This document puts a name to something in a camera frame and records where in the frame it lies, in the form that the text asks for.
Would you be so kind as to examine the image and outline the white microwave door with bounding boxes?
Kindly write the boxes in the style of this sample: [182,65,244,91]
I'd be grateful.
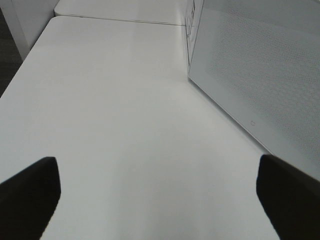
[187,0,320,166]

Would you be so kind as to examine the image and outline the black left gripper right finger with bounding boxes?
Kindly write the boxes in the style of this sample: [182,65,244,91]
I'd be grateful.
[256,154,320,240]

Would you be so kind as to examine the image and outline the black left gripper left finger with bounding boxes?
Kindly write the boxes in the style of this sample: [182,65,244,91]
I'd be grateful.
[0,156,61,240]

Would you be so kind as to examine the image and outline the white partition panel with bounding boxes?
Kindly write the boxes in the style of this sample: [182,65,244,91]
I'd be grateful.
[0,0,59,60]

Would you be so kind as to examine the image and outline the white microwave oven body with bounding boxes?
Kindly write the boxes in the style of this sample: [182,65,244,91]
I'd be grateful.
[184,0,204,65]

